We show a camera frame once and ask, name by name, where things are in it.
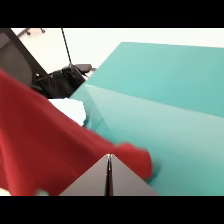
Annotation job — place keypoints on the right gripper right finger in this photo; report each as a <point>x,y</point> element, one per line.
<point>126,183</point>

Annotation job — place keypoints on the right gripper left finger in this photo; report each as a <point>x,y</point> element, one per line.
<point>93,181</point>

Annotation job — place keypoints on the red T-shirt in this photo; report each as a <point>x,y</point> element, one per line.
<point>40,143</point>

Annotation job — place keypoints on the thin black rod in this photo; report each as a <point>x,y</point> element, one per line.
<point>66,46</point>

